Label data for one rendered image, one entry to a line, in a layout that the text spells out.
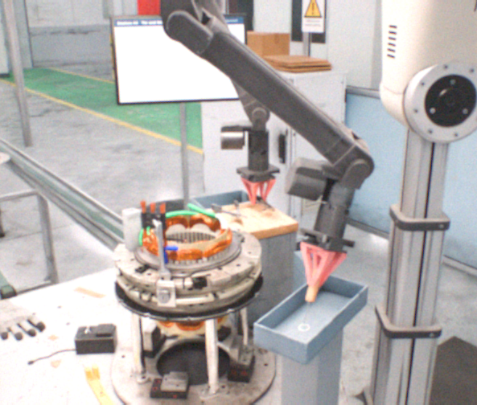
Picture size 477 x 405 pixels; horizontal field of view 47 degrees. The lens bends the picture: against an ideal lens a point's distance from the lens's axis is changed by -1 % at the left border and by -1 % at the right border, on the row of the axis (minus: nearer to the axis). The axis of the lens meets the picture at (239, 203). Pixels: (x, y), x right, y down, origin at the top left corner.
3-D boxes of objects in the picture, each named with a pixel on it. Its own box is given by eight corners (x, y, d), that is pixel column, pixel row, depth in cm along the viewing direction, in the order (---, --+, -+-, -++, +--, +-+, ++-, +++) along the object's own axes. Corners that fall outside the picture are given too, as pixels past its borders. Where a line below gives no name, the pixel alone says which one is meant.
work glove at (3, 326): (-19, 308, 157) (-20, 301, 156) (22, 296, 164) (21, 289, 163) (4, 348, 139) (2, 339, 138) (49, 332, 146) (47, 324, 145)
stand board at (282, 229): (201, 218, 151) (201, 210, 151) (262, 206, 159) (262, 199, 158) (232, 245, 135) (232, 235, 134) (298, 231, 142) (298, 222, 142)
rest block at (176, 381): (164, 378, 122) (164, 370, 121) (188, 379, 121) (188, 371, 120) (161, 390, 118) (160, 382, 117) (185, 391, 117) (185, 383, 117)
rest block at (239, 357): (229, 367, 124) (229, 348, 123) (235, 353, 129) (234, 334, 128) (248, 370, 123) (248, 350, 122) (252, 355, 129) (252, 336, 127)
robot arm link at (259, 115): (266, 109, 134) (265, 100, 142) (219, 109, 134) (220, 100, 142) (265, 155, 139) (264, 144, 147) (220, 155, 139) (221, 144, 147)
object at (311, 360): (301, 472, 101) (306, 344, 91) (253, 447, 107) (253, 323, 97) (359, 399, 119) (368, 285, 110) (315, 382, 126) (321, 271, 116)
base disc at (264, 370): (88, 349, 136) (88, 345, 136) (223, 305, 156) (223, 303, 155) (150, 448, 105) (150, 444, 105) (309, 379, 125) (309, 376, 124)
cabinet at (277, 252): (205, 301, 160) (202, 218, 151) (261, 287, 168) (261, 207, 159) (234, 335, 144) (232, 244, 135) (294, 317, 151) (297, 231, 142)
